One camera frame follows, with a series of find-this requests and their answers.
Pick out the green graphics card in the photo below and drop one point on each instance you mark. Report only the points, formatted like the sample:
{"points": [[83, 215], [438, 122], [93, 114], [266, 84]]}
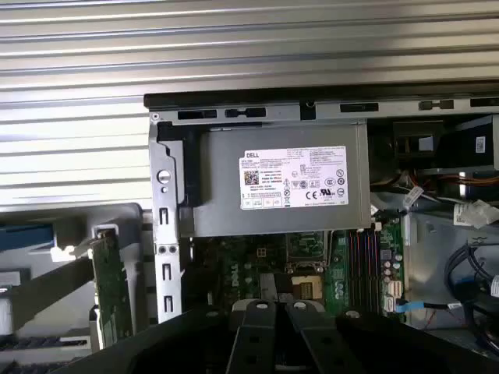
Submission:
{"points": [[111, 280]]}

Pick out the grey power supply unit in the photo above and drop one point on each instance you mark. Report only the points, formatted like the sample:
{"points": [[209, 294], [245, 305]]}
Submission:
{"points": [[218, 175]]}

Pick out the green motherboard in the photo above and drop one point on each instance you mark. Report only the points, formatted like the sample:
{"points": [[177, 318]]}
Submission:
{"points": [[338, 288]]}

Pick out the silver CPU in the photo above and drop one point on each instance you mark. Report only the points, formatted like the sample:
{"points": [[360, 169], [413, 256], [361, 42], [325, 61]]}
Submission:
{"points": [[4, 317]]}

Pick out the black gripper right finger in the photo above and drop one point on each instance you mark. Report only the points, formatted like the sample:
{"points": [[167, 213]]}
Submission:
{"points": [[390, 346]]}

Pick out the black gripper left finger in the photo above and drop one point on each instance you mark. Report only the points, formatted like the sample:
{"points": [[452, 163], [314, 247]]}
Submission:
{"points": [[187, 343]]}

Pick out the black RAM slot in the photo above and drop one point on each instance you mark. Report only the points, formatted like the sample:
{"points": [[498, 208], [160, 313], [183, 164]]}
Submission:
{"points": [[360, 272], [369, 272], [377, 272], [352, 272]]}

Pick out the metal socket cover frame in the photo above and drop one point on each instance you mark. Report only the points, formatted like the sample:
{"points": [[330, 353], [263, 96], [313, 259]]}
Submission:
{"points": [[306, 268]]}

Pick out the grey parts rack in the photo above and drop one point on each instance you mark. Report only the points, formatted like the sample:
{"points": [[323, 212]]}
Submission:
{"points": [[117, 216]]}

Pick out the metal drive cage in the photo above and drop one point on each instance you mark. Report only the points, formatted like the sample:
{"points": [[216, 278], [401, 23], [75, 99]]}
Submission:
{"points": [[468, 132]]}

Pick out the CPU socket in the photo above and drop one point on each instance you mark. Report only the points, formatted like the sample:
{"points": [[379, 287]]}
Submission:
{"points": [[308, 286]]}

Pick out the black open PC case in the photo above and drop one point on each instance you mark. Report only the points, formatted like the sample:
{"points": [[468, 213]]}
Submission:
{"points": [[429, 265]]}

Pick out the hard disk in blue carrier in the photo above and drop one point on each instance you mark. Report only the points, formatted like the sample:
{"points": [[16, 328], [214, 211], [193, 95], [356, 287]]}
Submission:
{"points": [[23, 235]]}

